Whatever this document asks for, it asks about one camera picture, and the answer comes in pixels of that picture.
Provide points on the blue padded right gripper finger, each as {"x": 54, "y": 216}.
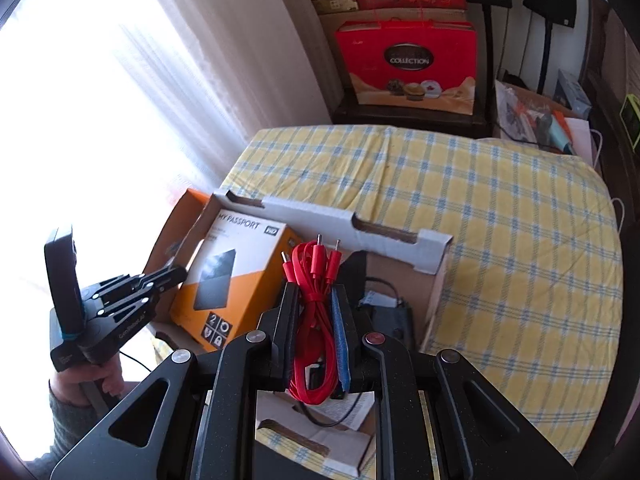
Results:
{"x": 437, "y": 416}

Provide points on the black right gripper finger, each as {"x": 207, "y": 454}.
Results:
{"x": 166, "y": 278}
{"x": 194, "y": 416}

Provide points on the orange white hard drive box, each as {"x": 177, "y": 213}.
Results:
{"x": 235, "y": 275}

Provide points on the printed white instruction sheet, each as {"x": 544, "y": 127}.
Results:
{"x": 348, "y": 412}

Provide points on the person's left hand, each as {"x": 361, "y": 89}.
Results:
{"x": 65, "y": 386}

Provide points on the yellow plaid tablecloth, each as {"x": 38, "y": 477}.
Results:
{"x": 533, "y": 295}

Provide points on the white sheer curtain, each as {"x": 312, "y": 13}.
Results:
{"x": 110, "y": 110}

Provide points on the cardboard box of tools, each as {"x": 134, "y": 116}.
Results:
{"x": 525, "y": 117}

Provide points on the red collection gift bag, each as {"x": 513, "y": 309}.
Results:
{"x": 421, "y": 63}

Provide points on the green black alarm clock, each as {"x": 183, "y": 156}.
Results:
{"x": 630, "y": 117}

